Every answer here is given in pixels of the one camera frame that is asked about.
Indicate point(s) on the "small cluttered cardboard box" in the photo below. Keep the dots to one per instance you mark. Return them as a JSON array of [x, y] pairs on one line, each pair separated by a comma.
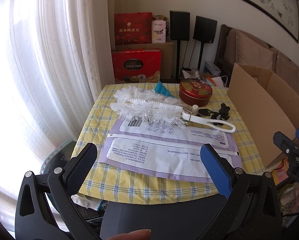
[[189, 75]]

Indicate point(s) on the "large cardboard box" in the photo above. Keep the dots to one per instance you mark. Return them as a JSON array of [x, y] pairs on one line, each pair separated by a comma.
[[259, 110]]

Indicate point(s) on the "black star knob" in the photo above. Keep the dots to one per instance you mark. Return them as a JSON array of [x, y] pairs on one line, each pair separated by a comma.
[[219, 120]]

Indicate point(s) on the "blue white box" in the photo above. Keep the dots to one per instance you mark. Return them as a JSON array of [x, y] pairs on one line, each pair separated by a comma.
[[212, 67]]

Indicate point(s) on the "red round tin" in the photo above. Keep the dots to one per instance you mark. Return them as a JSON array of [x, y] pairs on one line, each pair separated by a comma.
[[195, 92]]

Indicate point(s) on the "small white bottle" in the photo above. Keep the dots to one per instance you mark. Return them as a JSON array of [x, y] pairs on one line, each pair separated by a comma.
[[195, 109]]

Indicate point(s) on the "orange paper box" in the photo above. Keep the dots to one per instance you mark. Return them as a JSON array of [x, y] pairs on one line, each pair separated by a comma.
[[280, 170]]

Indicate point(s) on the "blue collapsible funnel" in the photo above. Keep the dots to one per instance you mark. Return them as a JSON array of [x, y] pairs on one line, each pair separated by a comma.
[[162, 90]]

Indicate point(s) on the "black speaker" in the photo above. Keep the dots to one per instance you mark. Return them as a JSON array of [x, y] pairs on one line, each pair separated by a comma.
[[179, 25], [205, 30]]

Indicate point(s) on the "brown sofa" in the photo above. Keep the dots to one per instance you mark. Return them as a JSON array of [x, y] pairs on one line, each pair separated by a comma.
[[229, 45]]

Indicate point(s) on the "grey round object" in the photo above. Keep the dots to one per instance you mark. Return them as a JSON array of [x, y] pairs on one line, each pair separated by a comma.
[[54, 155]]

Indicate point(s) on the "white fluffy duster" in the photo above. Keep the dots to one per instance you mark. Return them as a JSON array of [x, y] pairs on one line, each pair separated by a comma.
[[144, 105]]

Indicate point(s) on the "framed ink painting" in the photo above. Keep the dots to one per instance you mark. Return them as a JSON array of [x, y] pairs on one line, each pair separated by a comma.
[[262, 2]]

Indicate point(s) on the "large brown sofa pillow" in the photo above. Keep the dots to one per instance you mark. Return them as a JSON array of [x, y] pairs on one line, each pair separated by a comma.
[[254, 51]]

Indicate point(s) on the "white pink tissue pack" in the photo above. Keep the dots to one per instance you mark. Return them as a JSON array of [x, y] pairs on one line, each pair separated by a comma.
[[159, 31]]

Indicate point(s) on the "person's left hand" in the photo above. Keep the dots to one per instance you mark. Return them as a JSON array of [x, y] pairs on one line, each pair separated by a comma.
[[129, 235]]

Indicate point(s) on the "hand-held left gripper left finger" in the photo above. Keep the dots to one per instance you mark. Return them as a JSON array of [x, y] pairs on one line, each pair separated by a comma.
[[83, 162]]

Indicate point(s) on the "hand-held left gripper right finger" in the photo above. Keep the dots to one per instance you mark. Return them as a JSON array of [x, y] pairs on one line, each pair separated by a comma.
[[215, 170]]

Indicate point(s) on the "brown closed cardboard box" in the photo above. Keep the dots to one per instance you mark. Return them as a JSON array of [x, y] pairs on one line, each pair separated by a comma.
[[168, 57]]

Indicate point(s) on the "black speaker stand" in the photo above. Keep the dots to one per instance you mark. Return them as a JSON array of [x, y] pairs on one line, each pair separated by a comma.
[[201, 55], [179, 60]]

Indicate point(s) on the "purple-edged mailer envelope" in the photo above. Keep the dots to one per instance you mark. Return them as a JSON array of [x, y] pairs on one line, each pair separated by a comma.
[[152, 160]]

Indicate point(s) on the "white barcode mailer envelope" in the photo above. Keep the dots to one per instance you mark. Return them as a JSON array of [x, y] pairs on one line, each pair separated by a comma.
[[194, 136]]

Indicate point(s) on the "gold wrapped package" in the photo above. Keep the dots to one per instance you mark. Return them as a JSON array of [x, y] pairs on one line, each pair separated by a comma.
[[162, 17]]

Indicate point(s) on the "red gift bag gold print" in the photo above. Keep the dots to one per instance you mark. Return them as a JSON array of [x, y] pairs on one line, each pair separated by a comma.
[[133, 28]]

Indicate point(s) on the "red chocolate gift bag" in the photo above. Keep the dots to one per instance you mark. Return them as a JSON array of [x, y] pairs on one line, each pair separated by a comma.
[[137, 65]]

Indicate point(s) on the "white sheer curtain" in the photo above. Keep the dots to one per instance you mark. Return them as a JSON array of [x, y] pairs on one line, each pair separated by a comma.
[[47, 80]]

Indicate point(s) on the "yellow checked tablecloth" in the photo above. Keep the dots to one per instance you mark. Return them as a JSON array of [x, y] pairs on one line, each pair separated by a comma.
[[129, 187]]

